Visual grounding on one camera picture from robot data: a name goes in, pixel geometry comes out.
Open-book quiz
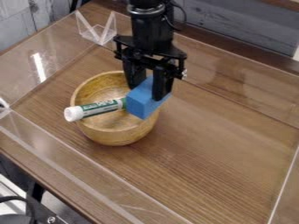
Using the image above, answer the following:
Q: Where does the green white marker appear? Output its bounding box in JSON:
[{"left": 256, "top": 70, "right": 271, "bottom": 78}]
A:
[{"left": 62, "top": 98, "right": 126, "bottom": 123}]

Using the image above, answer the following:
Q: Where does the brown wooden bowl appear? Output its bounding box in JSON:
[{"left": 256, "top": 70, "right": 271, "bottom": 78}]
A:
[{"left": 69, "top": 71, "right": 160, "bottom": 146}]

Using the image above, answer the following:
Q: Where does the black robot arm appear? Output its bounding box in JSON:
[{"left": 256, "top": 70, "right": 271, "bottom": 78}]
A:
[{"left": 113, "top": 0, "right": 187, "bottom": 101}]

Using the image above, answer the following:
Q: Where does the black cable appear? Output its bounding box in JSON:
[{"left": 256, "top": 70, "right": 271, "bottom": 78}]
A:
[{"left": 0, "top": 195, "right": 36, "bottom": 224}]

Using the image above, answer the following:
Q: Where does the clear acrylic tray wall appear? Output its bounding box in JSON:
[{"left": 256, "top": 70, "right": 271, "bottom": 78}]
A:
[{"left": 0, "top": 102, "right": 192, "bottom": 224}]

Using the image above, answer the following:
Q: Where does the blue foam block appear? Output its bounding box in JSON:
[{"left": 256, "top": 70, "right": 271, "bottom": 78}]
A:
[{"left": 125, "top": 76, "right": 170, "bottom": 120}]

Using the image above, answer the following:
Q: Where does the clear acrylic corner bracket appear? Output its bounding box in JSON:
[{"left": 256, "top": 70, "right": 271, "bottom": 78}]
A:
[{"left": 74, "top": 10, "right": 117, "bottom": 46}]

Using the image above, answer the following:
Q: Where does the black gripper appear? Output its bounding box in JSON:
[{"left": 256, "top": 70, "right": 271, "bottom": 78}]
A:
[{"left": 113, "top": 8, "right": 187, "bottom": 102}]

